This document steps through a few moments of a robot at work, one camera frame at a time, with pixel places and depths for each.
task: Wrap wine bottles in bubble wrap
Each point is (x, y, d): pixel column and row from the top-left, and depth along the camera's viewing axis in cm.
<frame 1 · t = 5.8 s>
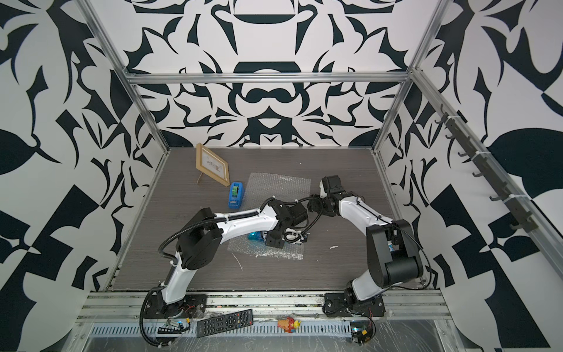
left hand: (274, 229, 89), fingers open
right hand: (312, 202, 93), fingers open
clear bubble wrap sheet: (259, 188, 107), on the table
blue tape dispenser: (236, 195, 99), point 6 cm above the table

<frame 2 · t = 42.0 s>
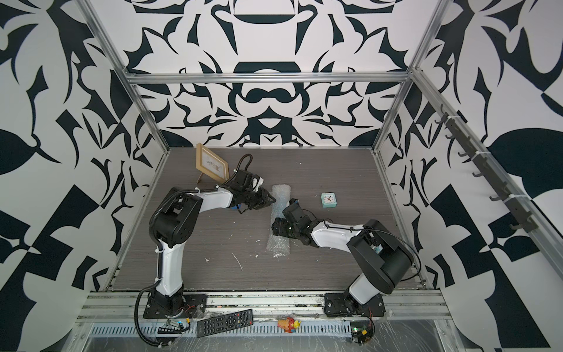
left hand: (273, 198, 98), fingers open
right hand: (277, 224, 91), fingers open
small teal alarm clock: (328, 199, 101), point 2 cm above the table
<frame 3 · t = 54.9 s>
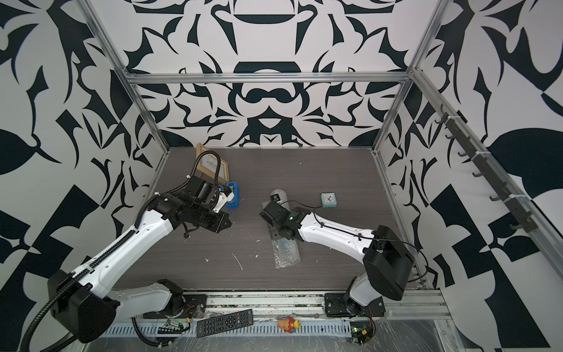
left hand: (227, 220, 77), fingers closed
right hand: (277, 224, 84), fingers open
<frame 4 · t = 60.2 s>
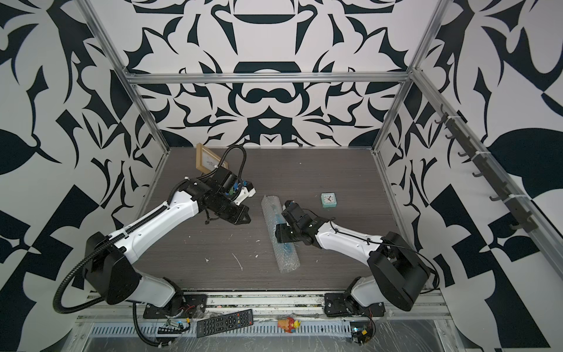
left hand: (247, 217, 79), fingers closed
right hand: (280, 229, 87), fingers open
